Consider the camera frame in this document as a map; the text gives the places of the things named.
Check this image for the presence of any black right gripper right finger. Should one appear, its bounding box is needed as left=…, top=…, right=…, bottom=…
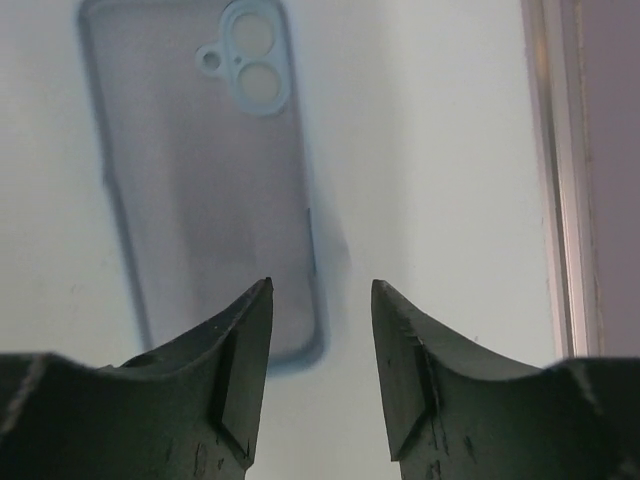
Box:
left=371, top=280, right=639, bottom=479

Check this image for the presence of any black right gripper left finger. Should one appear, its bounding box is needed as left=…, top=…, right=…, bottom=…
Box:
left=1, top=279, right=273, bottom=480

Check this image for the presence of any light blue phone case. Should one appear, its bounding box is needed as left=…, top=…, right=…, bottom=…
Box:
left=78, top=1, right=325, bottom=372

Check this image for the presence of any right aluminium side rail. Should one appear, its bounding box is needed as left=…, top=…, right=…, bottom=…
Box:
left=521, top=1, right=604, bottom=357

